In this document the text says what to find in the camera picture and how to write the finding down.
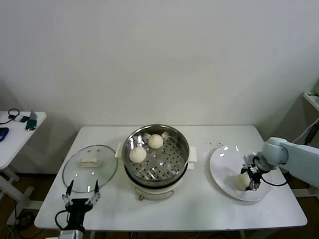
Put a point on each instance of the grey card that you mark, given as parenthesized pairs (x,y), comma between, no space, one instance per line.
(33,115)

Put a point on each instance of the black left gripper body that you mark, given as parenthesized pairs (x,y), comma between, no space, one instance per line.
(77,206)

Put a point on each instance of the stainless steel steamer basket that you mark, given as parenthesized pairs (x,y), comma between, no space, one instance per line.
(174,142)

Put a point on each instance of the white steamed baozi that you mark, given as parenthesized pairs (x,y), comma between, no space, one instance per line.
(240,181)
(137,155)
(155,141)

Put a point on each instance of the blue object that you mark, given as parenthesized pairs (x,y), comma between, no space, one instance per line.
(3,134)

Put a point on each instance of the white stand foot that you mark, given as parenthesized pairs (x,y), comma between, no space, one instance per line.
(304,193)

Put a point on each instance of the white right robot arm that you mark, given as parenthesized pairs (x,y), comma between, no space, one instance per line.
(299,159)

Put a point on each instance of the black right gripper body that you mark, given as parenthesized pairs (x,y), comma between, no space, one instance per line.
(254,171)

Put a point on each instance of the large white plate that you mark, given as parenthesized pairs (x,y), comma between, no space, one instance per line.
(224,184)

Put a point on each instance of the green object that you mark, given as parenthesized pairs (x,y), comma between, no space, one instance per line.
(31,123)

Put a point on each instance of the small black device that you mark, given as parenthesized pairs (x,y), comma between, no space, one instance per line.
(24,119)

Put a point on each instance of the round glass pot lid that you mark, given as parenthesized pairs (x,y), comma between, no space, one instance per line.
(74,179)

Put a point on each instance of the small white adapter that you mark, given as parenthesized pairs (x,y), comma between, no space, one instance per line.
(17,119)

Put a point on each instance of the white shelf board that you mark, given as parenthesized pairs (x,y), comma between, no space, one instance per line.
(311,99)

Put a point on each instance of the white side table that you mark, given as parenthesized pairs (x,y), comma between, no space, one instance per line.
(15,142)

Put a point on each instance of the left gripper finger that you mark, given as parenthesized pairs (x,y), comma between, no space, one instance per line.
(96,197)
(67,199)

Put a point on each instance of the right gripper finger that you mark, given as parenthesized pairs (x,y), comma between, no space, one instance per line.
(244,171)
(254,186)

